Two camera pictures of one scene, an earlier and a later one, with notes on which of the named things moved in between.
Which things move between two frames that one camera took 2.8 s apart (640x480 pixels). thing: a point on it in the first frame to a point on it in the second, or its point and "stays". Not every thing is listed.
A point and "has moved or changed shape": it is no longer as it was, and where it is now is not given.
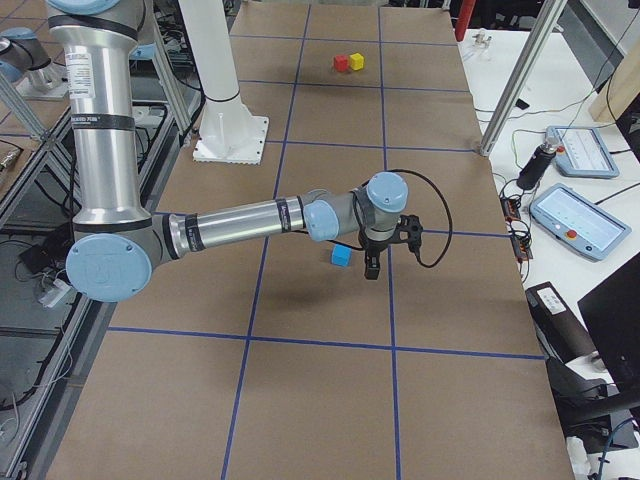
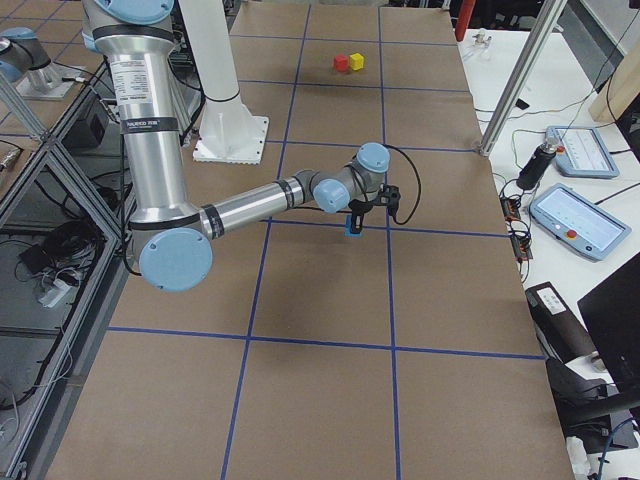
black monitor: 612,312 stays
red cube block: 341,62 stays
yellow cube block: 356,61 stays
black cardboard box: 561,332 stays
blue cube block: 341,255 has moved or changed shape
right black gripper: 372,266 to 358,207
